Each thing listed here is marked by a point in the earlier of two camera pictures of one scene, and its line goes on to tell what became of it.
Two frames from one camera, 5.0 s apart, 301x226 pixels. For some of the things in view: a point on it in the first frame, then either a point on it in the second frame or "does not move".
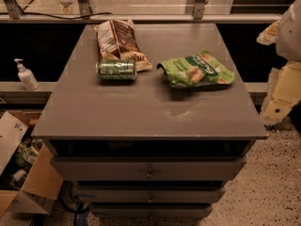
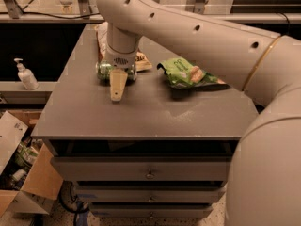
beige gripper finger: [283, 92] -> [118, 75]
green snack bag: [198, 69] does not move
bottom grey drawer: [145, 210] does not move
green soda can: [117, 70] does not move
